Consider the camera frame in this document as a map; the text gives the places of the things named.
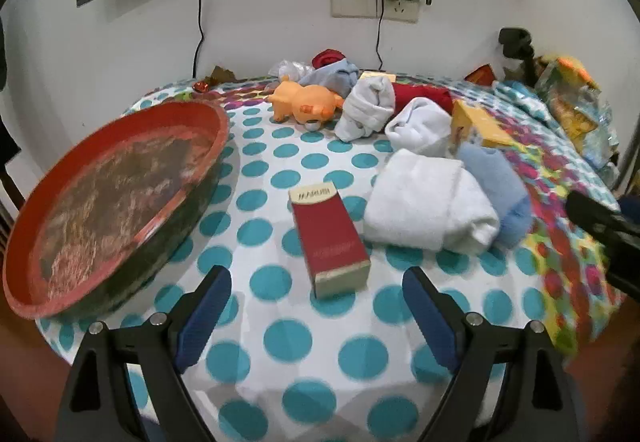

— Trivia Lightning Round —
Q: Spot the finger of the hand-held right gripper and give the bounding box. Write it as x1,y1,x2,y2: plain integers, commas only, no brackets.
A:
565,191,640,295

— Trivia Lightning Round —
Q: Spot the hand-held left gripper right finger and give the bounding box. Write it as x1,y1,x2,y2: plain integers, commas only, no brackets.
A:
402,266,586,442

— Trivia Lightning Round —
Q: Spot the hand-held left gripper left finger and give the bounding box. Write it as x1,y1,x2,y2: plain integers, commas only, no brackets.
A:
55,265,233,442

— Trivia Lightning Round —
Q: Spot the large white sock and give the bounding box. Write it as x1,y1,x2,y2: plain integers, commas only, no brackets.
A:
363,149,501,253

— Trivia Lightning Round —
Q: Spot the red rectangular box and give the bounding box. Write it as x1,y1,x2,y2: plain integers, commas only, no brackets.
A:
288,183,372,299

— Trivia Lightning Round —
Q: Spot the blue sock with dark cuff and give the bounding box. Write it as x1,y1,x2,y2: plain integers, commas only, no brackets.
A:
456,142,532,249

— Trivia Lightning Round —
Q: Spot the round red tray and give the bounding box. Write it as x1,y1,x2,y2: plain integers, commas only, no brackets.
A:
2,101,231,320

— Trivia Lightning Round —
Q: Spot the yellow carton box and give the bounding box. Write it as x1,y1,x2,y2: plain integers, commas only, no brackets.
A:
450,100,521,158

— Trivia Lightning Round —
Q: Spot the small white sock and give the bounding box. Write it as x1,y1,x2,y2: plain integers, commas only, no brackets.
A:
385,97,455,158

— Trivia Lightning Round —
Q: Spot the white sock with grey trim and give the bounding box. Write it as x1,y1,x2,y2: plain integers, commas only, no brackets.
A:
334,76,397,142

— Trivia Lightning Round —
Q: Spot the large red sock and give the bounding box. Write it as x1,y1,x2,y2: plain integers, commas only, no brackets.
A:
391,82,453,114

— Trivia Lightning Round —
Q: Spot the orange toy pig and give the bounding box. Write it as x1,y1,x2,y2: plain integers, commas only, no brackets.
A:
270,76,345,127

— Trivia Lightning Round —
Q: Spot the light blue sock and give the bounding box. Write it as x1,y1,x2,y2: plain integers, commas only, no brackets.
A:
298,60,360,98

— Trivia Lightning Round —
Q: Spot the clear bag of colourful packets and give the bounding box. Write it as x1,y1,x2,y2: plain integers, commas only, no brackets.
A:
535,67,621,168

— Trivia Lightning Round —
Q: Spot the yellow plush toy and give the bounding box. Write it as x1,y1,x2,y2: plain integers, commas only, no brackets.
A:
542,53,601,90

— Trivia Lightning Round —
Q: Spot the polka dot tablecloth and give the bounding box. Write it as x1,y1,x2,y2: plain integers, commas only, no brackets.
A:
37,72,623,428

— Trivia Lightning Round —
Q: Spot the red paper packet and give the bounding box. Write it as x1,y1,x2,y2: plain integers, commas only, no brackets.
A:
465,65,498,86

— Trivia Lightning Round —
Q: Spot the black plastic stand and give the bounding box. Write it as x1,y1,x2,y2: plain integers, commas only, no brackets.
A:
499,26,538,73

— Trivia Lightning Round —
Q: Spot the clear plastic bag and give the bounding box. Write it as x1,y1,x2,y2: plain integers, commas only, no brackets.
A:
268,59,315,80

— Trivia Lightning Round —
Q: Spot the small red rolled sock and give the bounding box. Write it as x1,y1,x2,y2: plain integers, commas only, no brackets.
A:
312,49,347,71

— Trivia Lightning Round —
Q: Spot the thin black charger cable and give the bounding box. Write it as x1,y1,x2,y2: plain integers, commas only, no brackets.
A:
375,5,388,72

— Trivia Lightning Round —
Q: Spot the black television power cable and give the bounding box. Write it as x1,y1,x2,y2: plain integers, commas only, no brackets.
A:
192,0,218,78

